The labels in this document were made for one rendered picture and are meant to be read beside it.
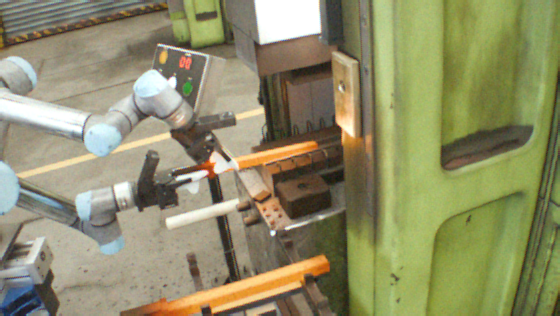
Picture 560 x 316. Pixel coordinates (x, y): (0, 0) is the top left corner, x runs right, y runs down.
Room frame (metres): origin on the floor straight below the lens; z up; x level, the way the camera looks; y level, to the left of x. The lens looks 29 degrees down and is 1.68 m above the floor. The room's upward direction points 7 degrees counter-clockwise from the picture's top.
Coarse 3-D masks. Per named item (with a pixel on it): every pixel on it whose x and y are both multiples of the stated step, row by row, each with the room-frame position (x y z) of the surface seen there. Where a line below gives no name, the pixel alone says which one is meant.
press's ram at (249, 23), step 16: (240, 0) 1.20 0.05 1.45; (256, 0) 1.08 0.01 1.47; (272, 0) 1.09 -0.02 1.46; (288, 0) 1.10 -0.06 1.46; (304, 0) 1.11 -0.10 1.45; (240, 16) 1.22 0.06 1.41; (256, 16) 1.08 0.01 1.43; (272, 16) 1.09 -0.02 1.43; (288, 16) 1.10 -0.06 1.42; (304, 16) 1.11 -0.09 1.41; (256, 32) 1.09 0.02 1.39; (272, 32) 1.09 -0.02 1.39; (288, 32) 1.10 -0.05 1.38; (304, 32) 1.11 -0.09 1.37; (320, 32) 1.13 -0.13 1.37
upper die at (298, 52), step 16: (240, 32) 1.24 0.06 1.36; (240, 48) 1.26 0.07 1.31; (256, 48) 1.13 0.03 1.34; (272, 48) 1.14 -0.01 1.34; (288, 48) 1.15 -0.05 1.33; (304, 48) 1.16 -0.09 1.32; (320, 48) 1.18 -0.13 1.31; (336, 48) 1.19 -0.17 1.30; (256, 64) 1.13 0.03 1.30; (272, 64) 1.14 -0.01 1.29; (288, 64) 1.15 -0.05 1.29; (304, 64) 1.16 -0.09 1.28
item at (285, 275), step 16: (320, 256) 0.76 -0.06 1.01; (272, 272) 0.73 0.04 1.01; (288, 272) 0.72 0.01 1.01; (304, 272) 0.72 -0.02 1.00; (320, 272) 0.73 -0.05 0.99; (224, 288) 0.70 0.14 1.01; (240, 288) 0.69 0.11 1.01; (256, 288) 0.69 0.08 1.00; (272, 288) 0.70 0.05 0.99; (160, 304) 0.66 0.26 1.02; (176, 304) 0.66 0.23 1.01; (192, 304) 0.66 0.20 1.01
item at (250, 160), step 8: (296, 144) 1.24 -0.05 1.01; (304, 144) 1.24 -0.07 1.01; (312, 144) 1.24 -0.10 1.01; (264, 152) 1.21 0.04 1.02; (272, 152) 1.21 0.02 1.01; (280, 152) 1.20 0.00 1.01; (288, 152) 1.21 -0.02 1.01; (296, 152) 1.21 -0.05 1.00; (208, 160) 1.18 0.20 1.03; (240, 160) 1.17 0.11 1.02; (248, 160) 1.17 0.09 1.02; (256, 160) 1.18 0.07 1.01; (264, 160) 1.19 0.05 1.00; (184, 168) 1.15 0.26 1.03; (192, 168) 1.14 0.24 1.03; (200, 168) 1.14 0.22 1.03; (208, 168) 1.14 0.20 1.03; (232, 168) 1.16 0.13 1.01; (240, 168) 1.17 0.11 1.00; (176, 176) 1.13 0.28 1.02; (208, 176) 1.14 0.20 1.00
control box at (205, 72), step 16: (160, 48) 1.83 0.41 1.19; (176, 48) 1.75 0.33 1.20; (160, 64) 1.78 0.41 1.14; (176, 64) 1.71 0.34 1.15; (192, 64) 1.64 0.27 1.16; (208, 64) 1.59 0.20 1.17; (224, 64) 1.64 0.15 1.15; (176, 80) 1.67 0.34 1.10; (192, 80) 1.61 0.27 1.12; (208, 80) 1.59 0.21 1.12; (192, 96) 1.57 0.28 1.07; (208, 96) 1.58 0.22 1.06; (208, 112) 1.57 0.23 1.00
